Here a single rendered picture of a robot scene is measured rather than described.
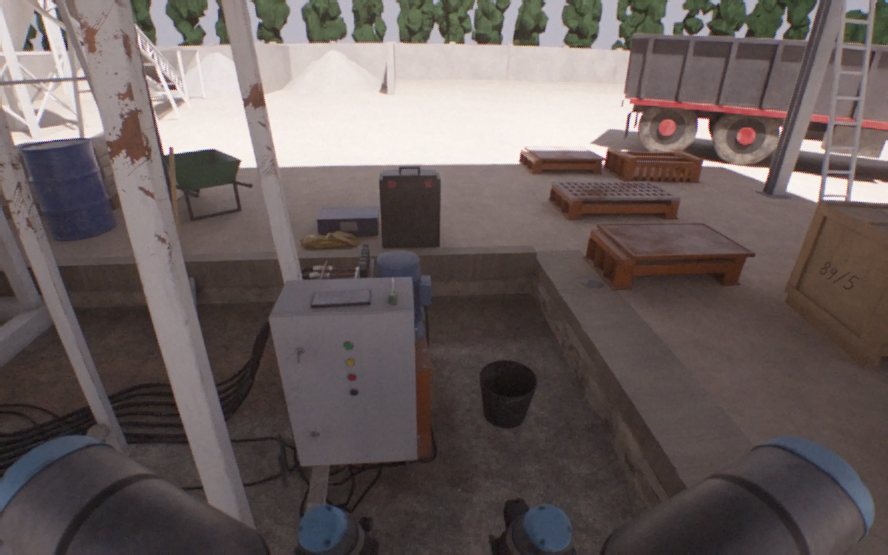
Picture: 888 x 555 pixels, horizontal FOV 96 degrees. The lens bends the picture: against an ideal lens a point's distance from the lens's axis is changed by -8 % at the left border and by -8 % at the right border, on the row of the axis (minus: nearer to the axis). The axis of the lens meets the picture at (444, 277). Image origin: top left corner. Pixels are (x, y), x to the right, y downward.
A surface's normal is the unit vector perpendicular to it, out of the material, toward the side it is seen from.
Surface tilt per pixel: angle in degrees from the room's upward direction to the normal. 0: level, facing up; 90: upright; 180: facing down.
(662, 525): 47
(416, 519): 0
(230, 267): 90
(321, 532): 19
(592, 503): 0
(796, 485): 5
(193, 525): 39
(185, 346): 81
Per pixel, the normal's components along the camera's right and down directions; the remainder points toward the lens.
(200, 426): 0.10, 0.30
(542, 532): 0.16, -0.70
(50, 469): 0.00, -0.87
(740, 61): -0.47, 0.40
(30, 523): -0.27, -0.33
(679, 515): -0.60, -0.79
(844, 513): 0.31, -0.33
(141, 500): 0.35, -0.89
